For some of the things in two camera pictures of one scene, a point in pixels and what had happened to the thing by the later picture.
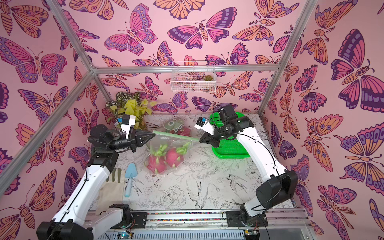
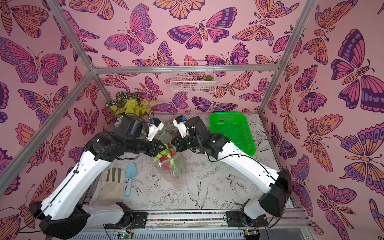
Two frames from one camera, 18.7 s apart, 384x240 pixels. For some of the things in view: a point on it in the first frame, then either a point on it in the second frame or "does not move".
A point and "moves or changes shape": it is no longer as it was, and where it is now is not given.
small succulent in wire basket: [208, 78] does not move
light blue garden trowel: [131, 172] does not move
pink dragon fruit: [156, 164] → [165, 157]
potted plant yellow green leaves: [131, 104] does not move
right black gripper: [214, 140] → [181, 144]
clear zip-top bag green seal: [167, 152] moves or changes shape
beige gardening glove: [111, 192] does not move
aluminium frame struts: [95, 70] does not move
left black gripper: [139, 138] → [155, 149]
